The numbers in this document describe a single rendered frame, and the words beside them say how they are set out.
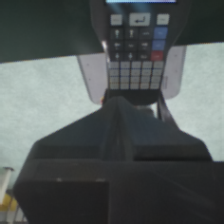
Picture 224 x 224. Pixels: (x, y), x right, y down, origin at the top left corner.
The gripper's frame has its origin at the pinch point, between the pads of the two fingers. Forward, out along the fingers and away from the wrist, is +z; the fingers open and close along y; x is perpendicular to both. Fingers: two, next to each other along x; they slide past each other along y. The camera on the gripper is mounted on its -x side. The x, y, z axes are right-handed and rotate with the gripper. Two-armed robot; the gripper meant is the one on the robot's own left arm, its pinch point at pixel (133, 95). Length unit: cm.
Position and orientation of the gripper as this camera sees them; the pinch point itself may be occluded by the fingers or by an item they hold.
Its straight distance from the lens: 27.7
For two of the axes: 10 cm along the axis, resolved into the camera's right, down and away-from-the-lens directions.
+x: 0.3, 1.8, 9.8
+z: 0.0, -9.8, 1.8
